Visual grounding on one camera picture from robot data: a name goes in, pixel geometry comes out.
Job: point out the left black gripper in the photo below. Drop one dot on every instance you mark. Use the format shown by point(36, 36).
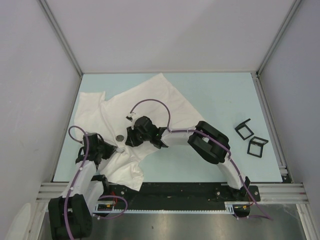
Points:
point(110, 148)

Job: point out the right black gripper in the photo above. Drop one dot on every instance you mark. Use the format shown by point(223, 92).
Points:
point(131, 141)

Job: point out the white t-shirt garment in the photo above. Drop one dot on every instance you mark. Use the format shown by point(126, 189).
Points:
point(105, 101)

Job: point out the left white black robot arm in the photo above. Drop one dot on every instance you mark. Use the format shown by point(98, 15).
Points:
point(71, 212)

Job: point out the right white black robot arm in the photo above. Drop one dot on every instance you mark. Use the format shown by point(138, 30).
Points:
point(212, 145)

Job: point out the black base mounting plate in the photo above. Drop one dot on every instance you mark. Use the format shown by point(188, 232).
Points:
point(180, 195)

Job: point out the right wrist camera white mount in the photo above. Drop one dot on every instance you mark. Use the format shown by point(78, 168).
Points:
point(132, 118)

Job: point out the grey slotted cable duct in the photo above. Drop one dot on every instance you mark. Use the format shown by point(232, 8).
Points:
point(104, 209)

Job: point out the upper black square frame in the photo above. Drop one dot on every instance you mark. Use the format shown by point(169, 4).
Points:
point(243, 130)

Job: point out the black square frame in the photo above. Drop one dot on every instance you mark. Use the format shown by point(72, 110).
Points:
point(243, 130)
point(256, 146)

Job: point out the lower black square frame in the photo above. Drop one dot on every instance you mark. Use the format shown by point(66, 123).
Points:
point(256, 146)

